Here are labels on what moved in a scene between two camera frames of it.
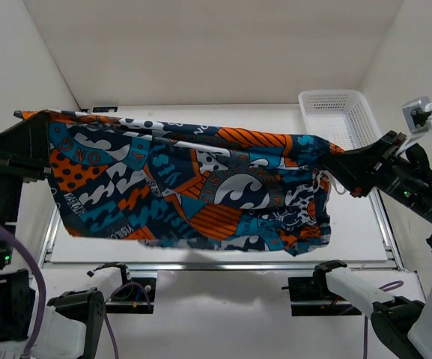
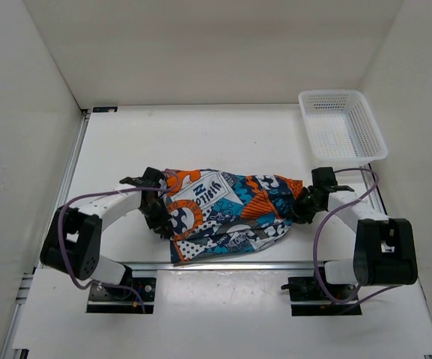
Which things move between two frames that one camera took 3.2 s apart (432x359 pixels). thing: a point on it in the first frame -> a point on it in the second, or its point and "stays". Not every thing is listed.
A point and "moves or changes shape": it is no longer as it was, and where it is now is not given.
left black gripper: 21,149 -> 158,225
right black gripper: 352,167 -> 299,214
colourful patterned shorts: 120,179 moves or changes shape
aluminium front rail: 224,266 stays
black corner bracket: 103,109 stays
